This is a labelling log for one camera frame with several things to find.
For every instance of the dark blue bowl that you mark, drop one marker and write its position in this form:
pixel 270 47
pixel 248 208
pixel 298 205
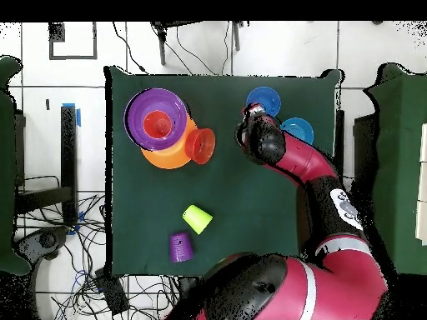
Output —
pixel 267 98

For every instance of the small orange bowl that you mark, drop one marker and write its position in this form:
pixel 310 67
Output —
pixel 200 146

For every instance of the large yellow-orange bowl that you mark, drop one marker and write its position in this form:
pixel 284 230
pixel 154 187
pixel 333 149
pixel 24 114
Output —
pixel 166 160

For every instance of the purple bowl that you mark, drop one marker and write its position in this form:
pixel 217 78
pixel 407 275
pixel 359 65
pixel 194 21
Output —
pixel 133 116

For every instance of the green cup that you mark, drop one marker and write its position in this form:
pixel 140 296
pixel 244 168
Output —
pixel 197 219

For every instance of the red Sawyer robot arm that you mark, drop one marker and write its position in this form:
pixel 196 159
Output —
pixel 300 160

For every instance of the flat-bottomed light blue bowl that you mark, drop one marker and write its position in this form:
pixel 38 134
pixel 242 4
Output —
pixel 300 128

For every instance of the black tripod stand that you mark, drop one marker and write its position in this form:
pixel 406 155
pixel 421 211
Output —
pixel 162 50

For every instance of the person's foot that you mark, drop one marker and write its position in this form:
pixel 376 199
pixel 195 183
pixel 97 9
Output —
pixel 377 22

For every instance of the purple cup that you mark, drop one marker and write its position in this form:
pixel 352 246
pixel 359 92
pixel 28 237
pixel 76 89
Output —
pixel 181 248

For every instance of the dark green tablecloth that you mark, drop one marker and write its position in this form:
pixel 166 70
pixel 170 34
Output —
pixel 150 250

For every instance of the blue tape strip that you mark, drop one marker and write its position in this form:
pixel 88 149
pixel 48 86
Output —
pixel 78 117

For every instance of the black power strip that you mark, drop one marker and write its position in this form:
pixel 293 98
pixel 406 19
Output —
pixel 111 293

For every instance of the black chair base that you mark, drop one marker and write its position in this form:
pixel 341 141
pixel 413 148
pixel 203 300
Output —
pixel 45 240

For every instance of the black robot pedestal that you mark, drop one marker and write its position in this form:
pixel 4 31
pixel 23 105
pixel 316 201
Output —
pixel 188 283

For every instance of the black table frame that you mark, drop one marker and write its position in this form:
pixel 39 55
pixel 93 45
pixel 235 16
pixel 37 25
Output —
pixel 68 160

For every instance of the black square floor frame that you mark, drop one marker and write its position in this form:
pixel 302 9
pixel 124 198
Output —
pixel 56 31

